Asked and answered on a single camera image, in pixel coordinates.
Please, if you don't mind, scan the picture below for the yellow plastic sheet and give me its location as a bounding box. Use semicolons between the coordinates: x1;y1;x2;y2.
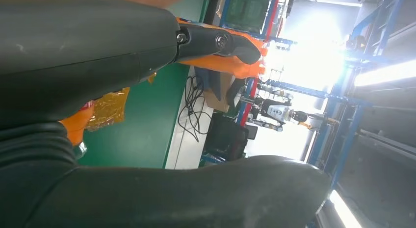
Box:
85;72;157;132

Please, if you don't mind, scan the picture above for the green plastic crate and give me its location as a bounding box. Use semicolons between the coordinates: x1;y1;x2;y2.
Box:
222;0;270;34

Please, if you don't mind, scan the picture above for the green table mat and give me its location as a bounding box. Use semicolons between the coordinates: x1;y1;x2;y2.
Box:
78;0;208;169

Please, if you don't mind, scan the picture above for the cardboard box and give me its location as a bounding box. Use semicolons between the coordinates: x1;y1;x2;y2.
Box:
203;72;234;113

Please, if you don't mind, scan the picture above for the black controller with screen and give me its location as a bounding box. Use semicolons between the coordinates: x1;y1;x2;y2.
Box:
226;78;246;107

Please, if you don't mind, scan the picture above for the black carrying case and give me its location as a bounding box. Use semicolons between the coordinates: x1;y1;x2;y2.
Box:
205;113;249;162

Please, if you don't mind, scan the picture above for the white black humanoid robot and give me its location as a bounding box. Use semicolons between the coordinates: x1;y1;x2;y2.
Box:
242;96;312;133

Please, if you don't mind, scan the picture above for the blue metal rack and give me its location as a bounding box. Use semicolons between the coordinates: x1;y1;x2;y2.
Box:
198;0;407;188

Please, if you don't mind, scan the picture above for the ceiling light strip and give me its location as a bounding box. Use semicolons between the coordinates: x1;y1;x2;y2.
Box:
329;190;354;228
354;59;416;88

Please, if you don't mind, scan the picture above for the black cable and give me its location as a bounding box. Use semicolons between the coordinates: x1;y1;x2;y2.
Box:
177;75;212;143

